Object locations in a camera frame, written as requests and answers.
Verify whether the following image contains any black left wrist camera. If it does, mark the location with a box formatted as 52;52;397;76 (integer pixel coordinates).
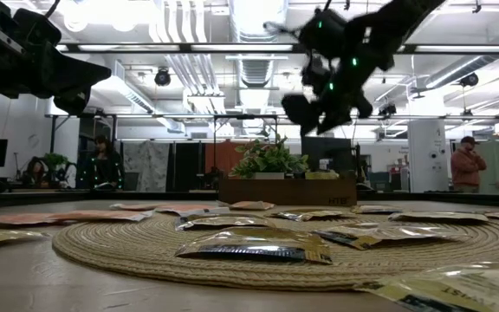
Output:
13;7;63;48

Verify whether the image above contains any black metal table frame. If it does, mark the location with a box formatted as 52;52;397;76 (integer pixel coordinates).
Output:
0;190;499;210

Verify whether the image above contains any small background plant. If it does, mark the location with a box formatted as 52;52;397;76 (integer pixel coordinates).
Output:
41;152;71;172

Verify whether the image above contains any black hanging camera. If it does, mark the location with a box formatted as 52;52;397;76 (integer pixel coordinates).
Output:
458;71;480;88
377;102;399;119
153;66;172;88

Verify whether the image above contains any person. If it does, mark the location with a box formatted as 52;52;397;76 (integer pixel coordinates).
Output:
75;133;126;192
20;155;54;190
450;135;489;194

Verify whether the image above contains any orange panel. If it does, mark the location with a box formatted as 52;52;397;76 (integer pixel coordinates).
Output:
204;140;247;177

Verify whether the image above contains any silver packet behind front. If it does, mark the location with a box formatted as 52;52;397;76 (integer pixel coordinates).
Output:
173;213;277;232

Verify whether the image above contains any teal background cabinet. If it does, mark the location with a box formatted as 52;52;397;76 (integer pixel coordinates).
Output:
366;171;408;192

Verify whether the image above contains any black overhead rig beam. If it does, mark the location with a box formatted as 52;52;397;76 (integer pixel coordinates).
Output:
54;42;499;55

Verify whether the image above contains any pale green partition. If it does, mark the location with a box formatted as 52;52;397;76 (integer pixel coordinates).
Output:
476;140;499;195

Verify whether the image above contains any round woven placemat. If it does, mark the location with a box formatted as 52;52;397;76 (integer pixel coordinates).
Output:
51;211;499;292

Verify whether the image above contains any black panel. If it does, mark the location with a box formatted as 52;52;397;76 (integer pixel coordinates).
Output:
172;141;207;192

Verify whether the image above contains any brown wooden organizer box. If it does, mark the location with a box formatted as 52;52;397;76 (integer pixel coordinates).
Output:
218;178;358;207

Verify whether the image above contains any grey patterned curtain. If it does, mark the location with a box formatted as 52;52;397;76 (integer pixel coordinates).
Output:
121;140;172;193

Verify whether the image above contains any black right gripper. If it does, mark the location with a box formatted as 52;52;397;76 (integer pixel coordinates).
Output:
281;64;374;137

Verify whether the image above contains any white pillar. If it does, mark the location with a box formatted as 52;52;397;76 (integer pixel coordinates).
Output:
406;118;449;194

